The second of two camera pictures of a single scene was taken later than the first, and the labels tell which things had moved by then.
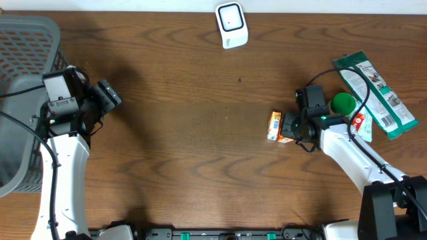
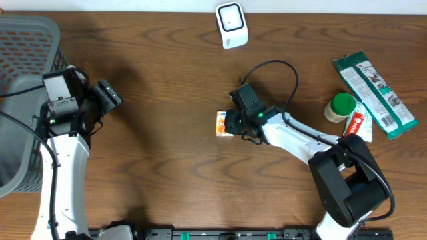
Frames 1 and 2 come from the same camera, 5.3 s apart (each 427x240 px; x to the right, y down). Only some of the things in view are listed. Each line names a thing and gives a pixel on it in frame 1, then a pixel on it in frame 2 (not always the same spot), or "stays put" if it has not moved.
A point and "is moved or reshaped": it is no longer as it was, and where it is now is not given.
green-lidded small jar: [341, 103] stays put
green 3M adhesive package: [393, 118] stays put
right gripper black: [286, 132] → [231, 116]
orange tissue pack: [283, 139] is moved or reshaped
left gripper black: [106, 95] stays put
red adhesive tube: [358, 120] stays put
